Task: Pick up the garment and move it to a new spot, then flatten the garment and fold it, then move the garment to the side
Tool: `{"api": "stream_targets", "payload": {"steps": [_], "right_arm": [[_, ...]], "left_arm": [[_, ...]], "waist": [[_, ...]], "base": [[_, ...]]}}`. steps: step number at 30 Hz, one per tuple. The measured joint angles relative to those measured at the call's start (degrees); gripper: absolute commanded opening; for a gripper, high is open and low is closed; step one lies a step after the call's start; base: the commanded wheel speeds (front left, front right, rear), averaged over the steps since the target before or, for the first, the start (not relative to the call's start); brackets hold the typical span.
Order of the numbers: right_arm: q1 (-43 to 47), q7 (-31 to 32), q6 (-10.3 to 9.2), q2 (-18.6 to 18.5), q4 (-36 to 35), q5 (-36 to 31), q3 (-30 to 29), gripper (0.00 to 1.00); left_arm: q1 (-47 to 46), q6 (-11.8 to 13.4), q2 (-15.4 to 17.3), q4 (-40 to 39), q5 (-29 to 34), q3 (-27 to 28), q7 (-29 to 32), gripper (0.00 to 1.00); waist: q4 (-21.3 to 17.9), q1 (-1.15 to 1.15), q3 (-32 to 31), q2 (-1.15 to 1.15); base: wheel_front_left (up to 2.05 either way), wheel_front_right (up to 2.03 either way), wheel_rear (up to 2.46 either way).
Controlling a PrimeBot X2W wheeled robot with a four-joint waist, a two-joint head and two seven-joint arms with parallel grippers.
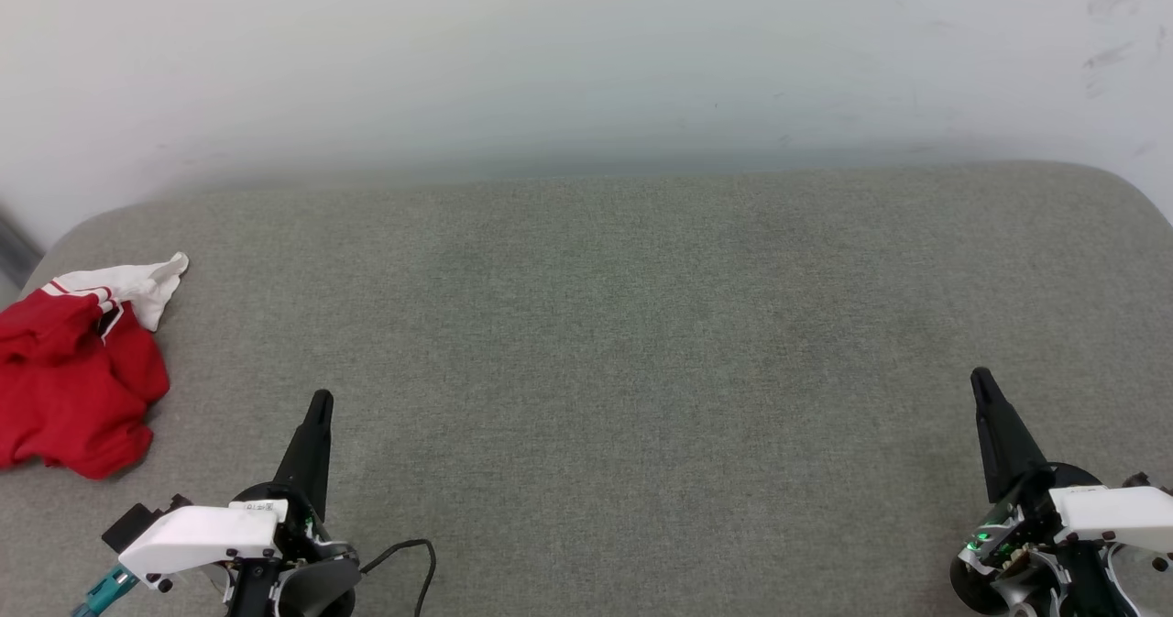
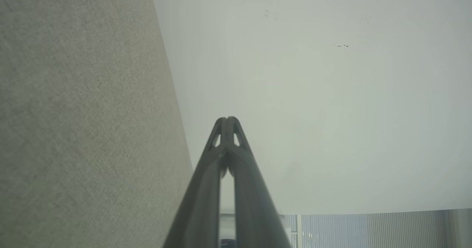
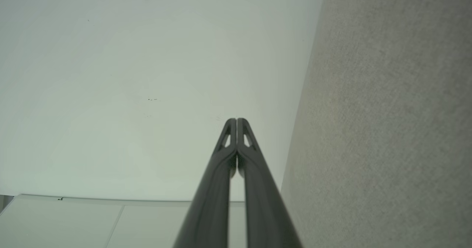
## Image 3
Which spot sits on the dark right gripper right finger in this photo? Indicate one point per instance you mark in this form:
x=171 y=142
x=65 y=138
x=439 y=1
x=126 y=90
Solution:
x=265 y=211

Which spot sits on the grey fabric sofa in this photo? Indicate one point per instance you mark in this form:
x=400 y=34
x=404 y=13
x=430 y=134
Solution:
x=387 y=130

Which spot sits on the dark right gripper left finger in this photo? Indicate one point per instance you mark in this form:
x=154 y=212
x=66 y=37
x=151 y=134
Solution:
x=210 y=211

